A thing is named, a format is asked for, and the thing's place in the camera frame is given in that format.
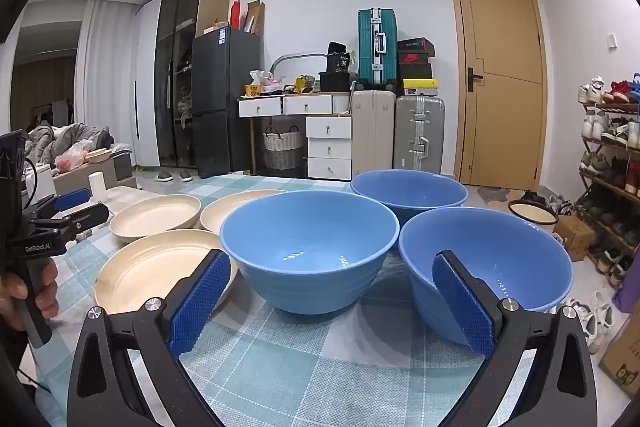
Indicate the black storage box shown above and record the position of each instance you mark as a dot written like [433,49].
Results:
[334,82]

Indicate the black sandals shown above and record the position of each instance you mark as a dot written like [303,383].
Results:
[531,197]

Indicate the cream plate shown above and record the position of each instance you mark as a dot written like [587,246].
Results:
[225,214]
[155,217]
[150,267]

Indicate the open cardboard sleeve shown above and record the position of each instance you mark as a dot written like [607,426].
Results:
[255,17]

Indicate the person's left hand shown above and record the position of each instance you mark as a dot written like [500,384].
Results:
[48,294]

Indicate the black refrigerator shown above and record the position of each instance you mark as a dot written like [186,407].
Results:
[225,72]

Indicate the beige suitcase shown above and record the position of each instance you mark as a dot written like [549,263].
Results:
[372,132]

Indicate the beige basin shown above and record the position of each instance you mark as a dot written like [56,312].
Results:
[97,154]

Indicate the silver suitcase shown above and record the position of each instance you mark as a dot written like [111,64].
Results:
[415,122]

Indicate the white wardrobe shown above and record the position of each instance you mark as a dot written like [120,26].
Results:
[147,82]

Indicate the beige checked cloth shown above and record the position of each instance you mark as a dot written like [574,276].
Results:
[120,196]

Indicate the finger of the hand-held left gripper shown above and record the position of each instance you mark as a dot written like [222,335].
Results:
[80,217]
[72,198]

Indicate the pile of grey clothes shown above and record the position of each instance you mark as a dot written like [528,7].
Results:
[65,139]

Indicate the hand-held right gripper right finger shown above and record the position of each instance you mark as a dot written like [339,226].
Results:
[465,307]

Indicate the black bag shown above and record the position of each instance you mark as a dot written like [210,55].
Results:
[337,57]

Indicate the white plastic bag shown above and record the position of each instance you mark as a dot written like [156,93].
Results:
[259,78]

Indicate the woven laundry basket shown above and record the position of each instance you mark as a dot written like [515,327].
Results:
[282,152]

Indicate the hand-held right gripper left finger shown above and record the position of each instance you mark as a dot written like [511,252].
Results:
[200,307]

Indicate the white drawer desk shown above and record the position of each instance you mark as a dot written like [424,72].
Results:
[327,149]

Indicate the red upright box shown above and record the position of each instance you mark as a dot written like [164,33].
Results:
[236,14]

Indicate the cat print cardboard box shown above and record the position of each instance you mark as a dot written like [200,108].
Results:
[622,357]

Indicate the white wall switch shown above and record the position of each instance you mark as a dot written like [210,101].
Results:
[611,41]

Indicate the white cylinder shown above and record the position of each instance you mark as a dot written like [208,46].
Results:
[96,184]

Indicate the blue bowl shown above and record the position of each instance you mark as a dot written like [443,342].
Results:
[500,247]
[310,232]
[410,197]

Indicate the grey door mat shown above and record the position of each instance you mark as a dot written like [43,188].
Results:
[492,194]

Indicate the curved grey tube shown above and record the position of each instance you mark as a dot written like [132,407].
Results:
[295,56]

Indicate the dark glass wardrobe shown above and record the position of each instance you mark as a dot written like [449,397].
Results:
[170,57]

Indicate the wooden door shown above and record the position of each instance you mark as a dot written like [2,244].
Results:
[505,122]

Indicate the cream trash bin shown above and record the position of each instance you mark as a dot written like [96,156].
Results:
[532,216]

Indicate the small brown cardboard box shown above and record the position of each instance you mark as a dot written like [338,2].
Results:
[575,237]

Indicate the teal suitcase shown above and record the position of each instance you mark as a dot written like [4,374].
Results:
[370,47]

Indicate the blue checked tablecloth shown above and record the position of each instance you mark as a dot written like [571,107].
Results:
[300,357]

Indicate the yellow black shoe box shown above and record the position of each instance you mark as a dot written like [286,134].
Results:
[420,87]

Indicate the red plastic bag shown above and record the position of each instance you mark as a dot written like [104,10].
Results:
[70,158]

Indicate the white curtain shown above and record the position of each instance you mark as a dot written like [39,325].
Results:
[105,67]

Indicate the grey slipper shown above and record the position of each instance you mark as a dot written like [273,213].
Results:
[186,176]
[163,177]

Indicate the wooden shoe rack with shoes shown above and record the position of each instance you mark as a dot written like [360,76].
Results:
[600,127]

